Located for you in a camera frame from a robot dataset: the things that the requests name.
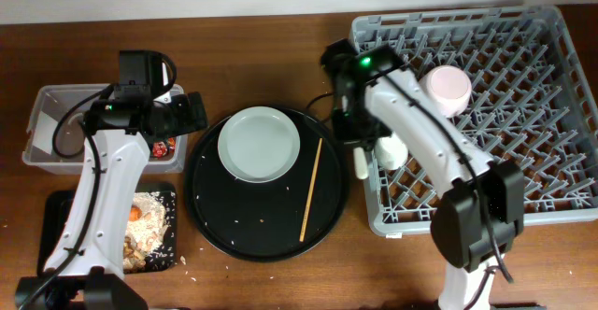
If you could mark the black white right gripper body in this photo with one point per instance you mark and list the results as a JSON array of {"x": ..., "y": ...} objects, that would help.
[{"x": 354, "y": 128}]

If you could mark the cream plastic cup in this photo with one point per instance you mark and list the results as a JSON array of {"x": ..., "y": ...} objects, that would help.
[{"x": 391, "y": 152}]

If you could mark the white plastic fork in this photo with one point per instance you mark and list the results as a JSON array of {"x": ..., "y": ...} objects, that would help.
[{"x": 360, "y": 163}]

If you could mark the pink bowl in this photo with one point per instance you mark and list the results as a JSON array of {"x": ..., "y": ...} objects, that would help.
[{"x": 449, "y": 88}]

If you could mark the red snack wrapper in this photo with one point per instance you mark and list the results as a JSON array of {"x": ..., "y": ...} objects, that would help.
[{"x": 163, "y": 148}]

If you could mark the orange carrot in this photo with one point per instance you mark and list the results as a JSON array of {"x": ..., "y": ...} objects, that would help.
[{"x": 135, "y": 213}]

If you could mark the brown food scrap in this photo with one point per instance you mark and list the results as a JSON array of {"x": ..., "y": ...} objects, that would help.
[{"x": 128, "y": 249}]

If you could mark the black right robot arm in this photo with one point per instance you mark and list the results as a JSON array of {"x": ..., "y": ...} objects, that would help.
[{"x": 481, "y": 209}]

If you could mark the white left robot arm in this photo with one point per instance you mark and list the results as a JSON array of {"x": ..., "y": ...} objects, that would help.
[{"x": 124, "y": 120}]

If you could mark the grey dishwasher rack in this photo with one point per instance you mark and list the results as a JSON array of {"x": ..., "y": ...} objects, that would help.
[{"x": 530, "y": 103}]

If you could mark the light blue plate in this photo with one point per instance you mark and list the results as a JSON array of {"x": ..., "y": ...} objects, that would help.
[{"x": 258, "y": 144}]

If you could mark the wooden chopstick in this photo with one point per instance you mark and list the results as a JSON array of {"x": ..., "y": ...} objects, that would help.
[{"x": 310, "y": 193}]

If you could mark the round black tray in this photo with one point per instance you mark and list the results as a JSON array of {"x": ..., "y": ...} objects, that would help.
[{"x": 262, "y": 222}]

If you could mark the food leftovers pile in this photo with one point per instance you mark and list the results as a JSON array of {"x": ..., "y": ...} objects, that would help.
[{"x": 147, "y": 233}]

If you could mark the clear plastic bin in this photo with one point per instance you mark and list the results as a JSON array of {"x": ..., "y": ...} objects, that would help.
[{"x": 51, "y": 104}]

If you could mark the black rectangular tray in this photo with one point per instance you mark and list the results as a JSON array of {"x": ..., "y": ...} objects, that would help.
[{"x": 58, "y": 206}]

